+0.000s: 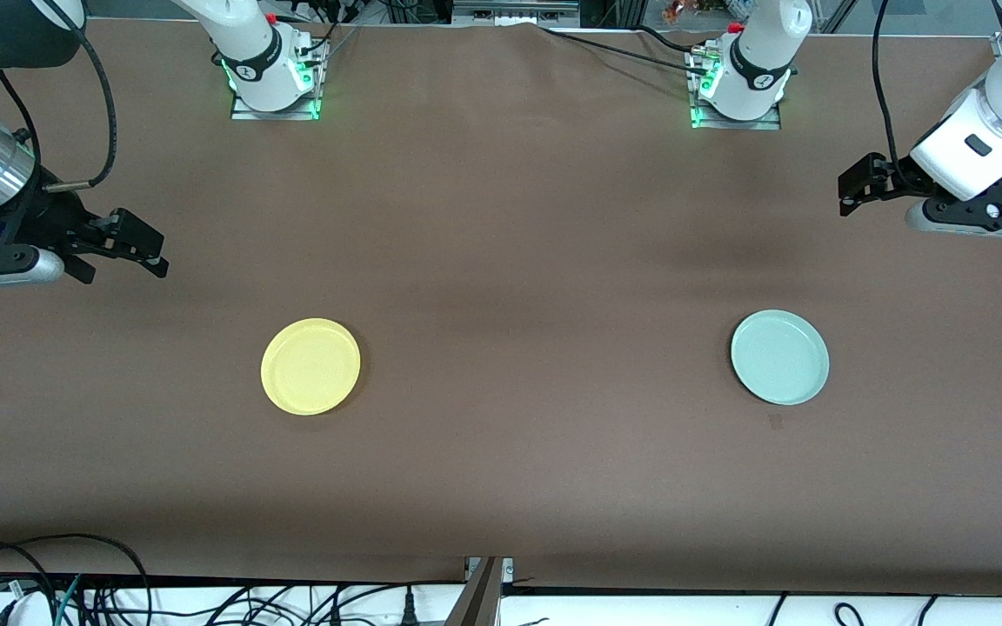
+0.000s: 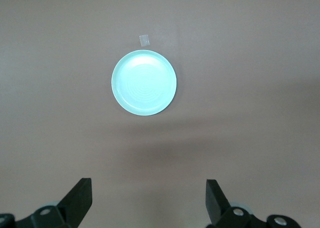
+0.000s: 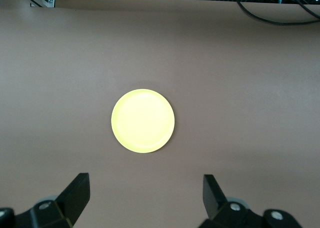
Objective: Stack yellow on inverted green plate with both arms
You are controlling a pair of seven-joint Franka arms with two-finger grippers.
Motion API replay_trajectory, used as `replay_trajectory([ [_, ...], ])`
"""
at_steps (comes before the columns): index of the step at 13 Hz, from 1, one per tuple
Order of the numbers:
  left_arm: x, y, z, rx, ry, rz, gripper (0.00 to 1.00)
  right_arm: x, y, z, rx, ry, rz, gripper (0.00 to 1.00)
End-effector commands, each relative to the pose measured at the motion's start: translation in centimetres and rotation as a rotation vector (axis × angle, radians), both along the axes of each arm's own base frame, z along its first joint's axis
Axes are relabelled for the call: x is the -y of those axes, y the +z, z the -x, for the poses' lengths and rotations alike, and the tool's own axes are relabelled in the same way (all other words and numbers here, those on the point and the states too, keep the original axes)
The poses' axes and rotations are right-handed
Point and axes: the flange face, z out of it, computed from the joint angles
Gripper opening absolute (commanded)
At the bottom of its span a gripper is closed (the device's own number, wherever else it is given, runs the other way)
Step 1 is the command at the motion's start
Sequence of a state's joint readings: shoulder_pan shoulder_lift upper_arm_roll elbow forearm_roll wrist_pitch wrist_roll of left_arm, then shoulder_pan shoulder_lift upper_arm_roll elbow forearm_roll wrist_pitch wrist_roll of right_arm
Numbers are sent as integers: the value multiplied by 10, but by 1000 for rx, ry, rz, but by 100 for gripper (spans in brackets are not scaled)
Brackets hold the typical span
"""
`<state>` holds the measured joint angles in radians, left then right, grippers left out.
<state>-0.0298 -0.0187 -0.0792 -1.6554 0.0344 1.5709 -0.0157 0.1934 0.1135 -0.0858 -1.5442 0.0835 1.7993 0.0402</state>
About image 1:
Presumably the long black table cable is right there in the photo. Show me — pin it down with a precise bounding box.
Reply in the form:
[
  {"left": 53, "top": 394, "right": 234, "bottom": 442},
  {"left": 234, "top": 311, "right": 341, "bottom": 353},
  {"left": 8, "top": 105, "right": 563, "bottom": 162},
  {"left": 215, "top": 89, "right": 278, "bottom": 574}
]
[{"left": 538, "top": 26, "right": 709, "bottom": 72}]

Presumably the small black looped cable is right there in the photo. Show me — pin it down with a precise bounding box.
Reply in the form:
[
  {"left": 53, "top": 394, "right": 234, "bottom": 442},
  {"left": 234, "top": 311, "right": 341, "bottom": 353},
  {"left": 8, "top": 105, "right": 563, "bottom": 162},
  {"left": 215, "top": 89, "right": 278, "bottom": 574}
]
[{"left": 0, "top": 539, "right": 61, "bottom": 626}]

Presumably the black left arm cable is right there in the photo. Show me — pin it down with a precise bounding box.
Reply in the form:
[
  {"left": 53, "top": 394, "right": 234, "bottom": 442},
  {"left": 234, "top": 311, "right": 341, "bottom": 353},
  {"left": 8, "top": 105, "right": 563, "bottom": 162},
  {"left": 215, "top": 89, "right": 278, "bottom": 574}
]
[{"left": 871, "top": 0, "right": 912, "bottom": 175}]

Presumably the aluminium profile bar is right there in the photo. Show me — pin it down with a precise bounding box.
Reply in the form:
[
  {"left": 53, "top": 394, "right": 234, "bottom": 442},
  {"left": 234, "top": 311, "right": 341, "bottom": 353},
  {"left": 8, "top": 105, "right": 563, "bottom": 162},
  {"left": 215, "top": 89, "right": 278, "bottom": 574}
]
[{"left": 444, "top": 556, "right": 515, "bottom": 626}]

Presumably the brown table cover cloth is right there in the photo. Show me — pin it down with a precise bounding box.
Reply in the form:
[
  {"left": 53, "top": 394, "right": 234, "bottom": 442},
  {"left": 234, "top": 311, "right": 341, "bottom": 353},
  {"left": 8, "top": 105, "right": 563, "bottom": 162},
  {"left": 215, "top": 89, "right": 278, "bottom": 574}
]
[{"left": 0, "top": 16, "right": 1002, "bottom": 599}]

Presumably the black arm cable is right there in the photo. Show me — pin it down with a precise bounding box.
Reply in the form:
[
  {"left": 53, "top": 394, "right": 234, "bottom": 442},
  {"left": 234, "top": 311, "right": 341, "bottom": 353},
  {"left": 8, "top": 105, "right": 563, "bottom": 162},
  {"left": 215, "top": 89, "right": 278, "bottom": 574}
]
[
  {"left": 871, "top": 0, "right": 912, "bottom": 175},
  {"left": 0, "top": 0, "right": 117, "bottom": 192}
]

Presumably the pale green round plate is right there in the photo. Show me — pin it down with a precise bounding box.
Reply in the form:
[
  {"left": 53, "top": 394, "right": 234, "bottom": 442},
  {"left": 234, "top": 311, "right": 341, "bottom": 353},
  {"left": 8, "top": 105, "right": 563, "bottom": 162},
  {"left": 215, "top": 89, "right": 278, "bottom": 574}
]
[{"left": 730, "top": 309, "right": 831, "bottom": 407}]

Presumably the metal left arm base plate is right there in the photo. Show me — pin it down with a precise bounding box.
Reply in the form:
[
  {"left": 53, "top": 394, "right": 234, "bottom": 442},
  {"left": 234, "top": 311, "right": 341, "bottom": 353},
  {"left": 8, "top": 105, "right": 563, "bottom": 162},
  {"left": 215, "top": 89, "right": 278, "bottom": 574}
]
[{"left": 690, "top": 97, "right": 783, "bottom": 132}]

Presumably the short black table cable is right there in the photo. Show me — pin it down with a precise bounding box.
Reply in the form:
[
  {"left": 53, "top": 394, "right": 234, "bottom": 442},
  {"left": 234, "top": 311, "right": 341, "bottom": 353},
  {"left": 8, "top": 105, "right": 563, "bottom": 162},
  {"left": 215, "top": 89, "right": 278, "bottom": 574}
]
[{"left": 636, "top": 23, "right": 704, "bottom": 53}]

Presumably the green cable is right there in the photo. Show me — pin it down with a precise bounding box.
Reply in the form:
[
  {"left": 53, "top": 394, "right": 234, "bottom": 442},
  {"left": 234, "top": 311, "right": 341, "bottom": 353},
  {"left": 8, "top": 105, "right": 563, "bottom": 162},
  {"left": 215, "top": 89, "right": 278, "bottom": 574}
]
[{"left": 55, "top": 574, "right": 85, "bottom": 626}]

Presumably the yellow round plate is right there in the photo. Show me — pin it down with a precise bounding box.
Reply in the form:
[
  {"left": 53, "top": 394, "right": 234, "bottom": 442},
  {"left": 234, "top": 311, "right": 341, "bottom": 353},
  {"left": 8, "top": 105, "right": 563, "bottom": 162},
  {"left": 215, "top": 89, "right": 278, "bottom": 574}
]
[{"left": 260, "top": 317, "right": 362, "bottom": 416}]

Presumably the large black looped cable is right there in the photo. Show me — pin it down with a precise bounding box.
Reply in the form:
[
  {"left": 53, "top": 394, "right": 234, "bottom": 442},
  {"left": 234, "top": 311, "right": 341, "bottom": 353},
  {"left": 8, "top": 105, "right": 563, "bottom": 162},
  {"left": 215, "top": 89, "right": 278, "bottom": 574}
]
[{"left": 0, "top": 532, "right": 152, "bottom": 626}]

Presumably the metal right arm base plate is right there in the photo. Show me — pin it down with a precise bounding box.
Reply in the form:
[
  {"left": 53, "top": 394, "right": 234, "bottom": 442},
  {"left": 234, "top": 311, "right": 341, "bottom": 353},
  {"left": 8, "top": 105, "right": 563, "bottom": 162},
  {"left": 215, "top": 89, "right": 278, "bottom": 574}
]
[{"left": 230, "top": 87, "right": 322, "bottom": 122}]

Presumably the aluminium frame rail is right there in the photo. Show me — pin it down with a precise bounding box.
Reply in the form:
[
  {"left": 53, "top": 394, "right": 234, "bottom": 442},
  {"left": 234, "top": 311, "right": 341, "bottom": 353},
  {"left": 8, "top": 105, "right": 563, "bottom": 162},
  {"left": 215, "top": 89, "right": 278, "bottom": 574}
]
[{"left": 452, "top": 0, "right": 582, "bottom": 27}]

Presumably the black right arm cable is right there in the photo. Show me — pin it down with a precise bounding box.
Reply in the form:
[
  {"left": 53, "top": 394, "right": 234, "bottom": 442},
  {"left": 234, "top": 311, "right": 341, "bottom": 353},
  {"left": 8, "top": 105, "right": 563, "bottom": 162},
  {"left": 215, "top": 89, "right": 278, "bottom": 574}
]
[{"left": 0, "top": 0, "right": 117, "bottom": 192}]

